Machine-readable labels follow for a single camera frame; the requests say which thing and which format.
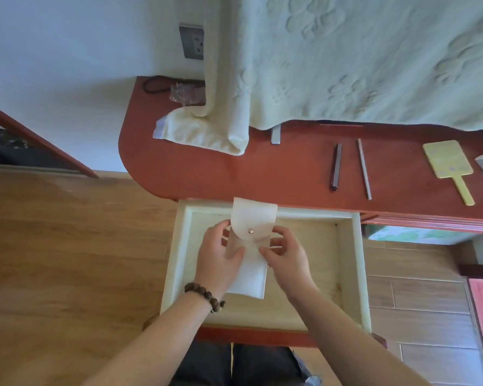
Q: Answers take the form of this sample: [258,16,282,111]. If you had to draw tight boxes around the yellow hand mirror makeup tool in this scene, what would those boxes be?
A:
[422,140,476,207]

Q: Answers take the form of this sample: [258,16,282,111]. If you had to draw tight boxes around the person's right hand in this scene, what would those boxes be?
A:
[258,225,319,302]

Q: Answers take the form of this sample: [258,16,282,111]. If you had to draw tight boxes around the person's left hand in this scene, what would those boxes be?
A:
[194,219,246,298]

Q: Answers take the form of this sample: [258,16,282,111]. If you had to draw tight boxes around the black hair tie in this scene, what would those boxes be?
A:
[142,75,174,95]

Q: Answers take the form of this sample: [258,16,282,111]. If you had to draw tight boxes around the dark brown makeup pencil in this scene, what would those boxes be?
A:
[331,143,343,191]

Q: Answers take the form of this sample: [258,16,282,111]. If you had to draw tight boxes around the white green floral box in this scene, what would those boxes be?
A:
[368,225,480,246]

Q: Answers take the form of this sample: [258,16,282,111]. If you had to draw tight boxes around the brown wooden bead bracelet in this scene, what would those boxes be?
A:
[184,281,226,314]

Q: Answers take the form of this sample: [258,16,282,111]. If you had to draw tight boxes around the red wooden door frame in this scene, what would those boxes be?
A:
[0,99,99,180]

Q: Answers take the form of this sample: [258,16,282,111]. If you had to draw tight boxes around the red wooden table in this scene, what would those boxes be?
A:
[118,76,483,234]

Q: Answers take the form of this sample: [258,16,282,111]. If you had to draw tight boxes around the person's right forearm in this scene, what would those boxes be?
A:
[288,287,431,386]

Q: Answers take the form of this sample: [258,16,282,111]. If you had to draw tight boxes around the dark wooden door frame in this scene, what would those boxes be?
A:
[458,263,483,280]

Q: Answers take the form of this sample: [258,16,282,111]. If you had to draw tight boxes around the dark grey trousers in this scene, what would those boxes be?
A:
[169,342,323,386]

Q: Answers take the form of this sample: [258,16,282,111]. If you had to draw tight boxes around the cream snap pouch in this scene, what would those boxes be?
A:
[225,197,279,300]

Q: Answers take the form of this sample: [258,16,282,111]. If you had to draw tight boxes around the thin silver makeup pen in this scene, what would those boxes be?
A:
[356,138,372,201]

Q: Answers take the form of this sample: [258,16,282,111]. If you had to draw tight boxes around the person's left forearm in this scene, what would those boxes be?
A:
[82,291,226,386]

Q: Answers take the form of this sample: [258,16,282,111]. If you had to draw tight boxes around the pale green embossed towel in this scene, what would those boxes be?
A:
[152,0,483,157]

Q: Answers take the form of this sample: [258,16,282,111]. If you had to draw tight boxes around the crinkled clear plastic bag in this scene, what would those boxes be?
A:
[169,81,207,106]

